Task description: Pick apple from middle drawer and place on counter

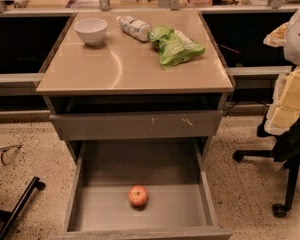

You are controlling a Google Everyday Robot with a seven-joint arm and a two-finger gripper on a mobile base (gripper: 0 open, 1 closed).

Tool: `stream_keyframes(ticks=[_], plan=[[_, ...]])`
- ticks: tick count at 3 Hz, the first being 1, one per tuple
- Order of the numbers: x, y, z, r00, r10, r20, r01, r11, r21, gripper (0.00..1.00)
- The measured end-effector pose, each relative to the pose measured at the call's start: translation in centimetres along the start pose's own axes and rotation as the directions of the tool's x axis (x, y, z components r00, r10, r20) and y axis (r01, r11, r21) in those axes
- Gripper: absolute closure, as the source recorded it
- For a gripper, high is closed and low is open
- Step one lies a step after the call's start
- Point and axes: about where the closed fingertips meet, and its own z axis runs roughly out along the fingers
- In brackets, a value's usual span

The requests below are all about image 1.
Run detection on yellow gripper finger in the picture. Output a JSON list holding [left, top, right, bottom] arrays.
[[264, 67, 300, 135], [263, 23, 288, 48]]

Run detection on red apple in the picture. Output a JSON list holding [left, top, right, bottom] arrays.
[[128, 185, 148, 207]]

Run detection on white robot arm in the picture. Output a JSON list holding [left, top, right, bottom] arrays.
[[263, 8, 300, 135]]

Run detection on closed top drawer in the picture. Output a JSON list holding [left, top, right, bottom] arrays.
[[50, 110, 222, 141]]

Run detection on open middle drawer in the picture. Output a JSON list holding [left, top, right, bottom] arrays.
[[51, 139, 231, 240]]

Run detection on grey drawer cabinet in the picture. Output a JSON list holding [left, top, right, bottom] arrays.
[[35, 9, 235, 240]]

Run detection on black office chair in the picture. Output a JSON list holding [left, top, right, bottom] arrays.
[[232, 118, 300, 217]]

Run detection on green chip bag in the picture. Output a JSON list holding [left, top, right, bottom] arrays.
[[148, 26, 205, 70]]

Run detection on white plastic bottle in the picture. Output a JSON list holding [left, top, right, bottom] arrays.
[[116, 16, 151, 42]]

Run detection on white ceramic bowl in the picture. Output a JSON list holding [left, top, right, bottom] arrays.
[[74, 18, 108, 45]]

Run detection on clear glasses on floor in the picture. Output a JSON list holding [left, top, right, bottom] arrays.
[[0, 144, 22, 166]]

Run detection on black metal stand leg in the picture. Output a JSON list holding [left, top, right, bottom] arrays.
[[0, 176, 46, 240]]

